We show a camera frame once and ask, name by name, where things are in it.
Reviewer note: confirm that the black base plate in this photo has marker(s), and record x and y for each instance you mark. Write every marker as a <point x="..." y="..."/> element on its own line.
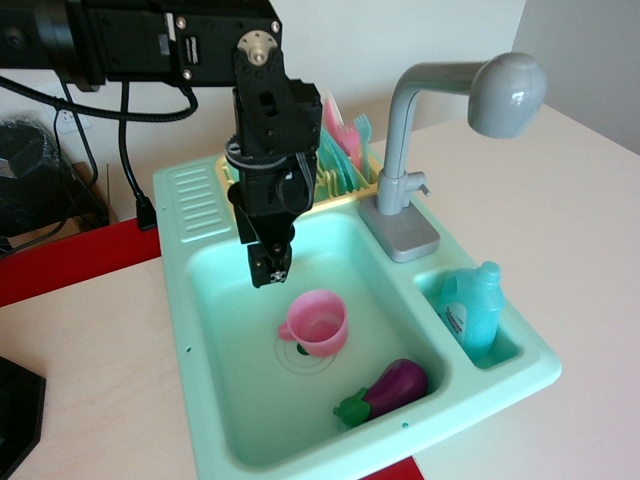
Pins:
<point x="22" y="411"/>

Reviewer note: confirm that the pink plastic fork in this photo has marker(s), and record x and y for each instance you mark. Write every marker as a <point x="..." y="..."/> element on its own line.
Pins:
<point x="353" y="145"/>

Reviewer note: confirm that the blue detergent bottle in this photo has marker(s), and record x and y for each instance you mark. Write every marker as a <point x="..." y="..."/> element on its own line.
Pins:
<point x="469" y="304"/>

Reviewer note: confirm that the pink plastic cup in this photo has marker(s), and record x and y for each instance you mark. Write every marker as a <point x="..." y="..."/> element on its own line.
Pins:
<point x="318" y="321"/>

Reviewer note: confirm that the black bag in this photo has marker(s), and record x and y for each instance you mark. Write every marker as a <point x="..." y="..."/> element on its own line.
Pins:
<point x="39" y="187"/>

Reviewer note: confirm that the teal plastic fork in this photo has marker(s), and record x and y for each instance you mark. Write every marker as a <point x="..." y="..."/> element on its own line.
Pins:
<point x="364" y="129"/>

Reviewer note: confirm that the red board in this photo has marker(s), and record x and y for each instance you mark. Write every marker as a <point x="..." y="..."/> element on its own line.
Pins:
<point x="74" y="259"/>

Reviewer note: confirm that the teal plastic plate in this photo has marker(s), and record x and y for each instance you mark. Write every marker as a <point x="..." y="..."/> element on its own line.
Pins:
<point x="333" y="160"/>

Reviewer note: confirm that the grey toy faucet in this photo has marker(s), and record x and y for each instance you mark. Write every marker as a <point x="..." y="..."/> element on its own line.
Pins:
<point x="504" y="95"/>

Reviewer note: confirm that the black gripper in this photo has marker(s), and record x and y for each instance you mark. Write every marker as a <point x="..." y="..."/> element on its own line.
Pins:
<point x="271" y="192"/>

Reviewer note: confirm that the mint green toy sink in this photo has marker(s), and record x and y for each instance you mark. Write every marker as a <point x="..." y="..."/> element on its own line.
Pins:
<point x="339" y="371"/>

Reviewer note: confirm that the purple toy eggplant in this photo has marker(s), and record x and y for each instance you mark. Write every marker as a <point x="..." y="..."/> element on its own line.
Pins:
<point x="402" y="382"/>

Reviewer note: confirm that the white wall outlet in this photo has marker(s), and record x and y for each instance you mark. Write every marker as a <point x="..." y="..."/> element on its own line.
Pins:
<point x="67" y="122"/>

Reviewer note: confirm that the yellow drying rack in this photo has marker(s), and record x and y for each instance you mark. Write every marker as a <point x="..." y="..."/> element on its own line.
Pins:
<point x="326" y="196"/>

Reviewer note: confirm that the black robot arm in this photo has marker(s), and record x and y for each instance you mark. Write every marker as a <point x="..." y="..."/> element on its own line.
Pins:
<point x="190" y="44"/>

